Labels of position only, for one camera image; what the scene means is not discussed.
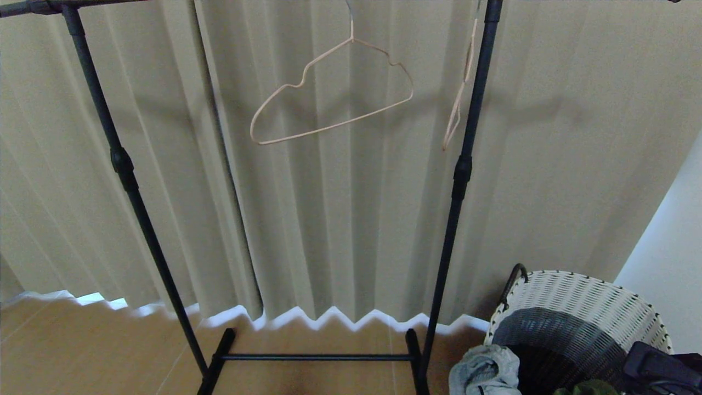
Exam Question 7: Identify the pink clothes hanger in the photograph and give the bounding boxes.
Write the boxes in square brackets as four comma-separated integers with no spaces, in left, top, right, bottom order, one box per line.
[442,0,483,151]
[250,0,415,146]

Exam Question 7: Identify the green sleeveless top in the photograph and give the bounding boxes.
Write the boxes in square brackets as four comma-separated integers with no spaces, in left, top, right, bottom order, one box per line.
[553,380,620,395]

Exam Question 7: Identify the black clothes rack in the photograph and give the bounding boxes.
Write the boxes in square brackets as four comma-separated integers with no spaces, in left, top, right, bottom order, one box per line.
[0,0,683,395]

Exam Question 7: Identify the white laundry basket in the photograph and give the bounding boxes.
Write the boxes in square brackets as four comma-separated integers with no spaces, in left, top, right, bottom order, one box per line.
[484,263,674,395]

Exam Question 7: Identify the beige curtain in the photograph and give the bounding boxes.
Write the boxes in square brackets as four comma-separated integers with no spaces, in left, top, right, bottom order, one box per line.
[0,0,702,336]

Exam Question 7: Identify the pale grey shorts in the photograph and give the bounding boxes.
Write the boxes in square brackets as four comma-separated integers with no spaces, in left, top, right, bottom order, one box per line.
[449,345,522,395]

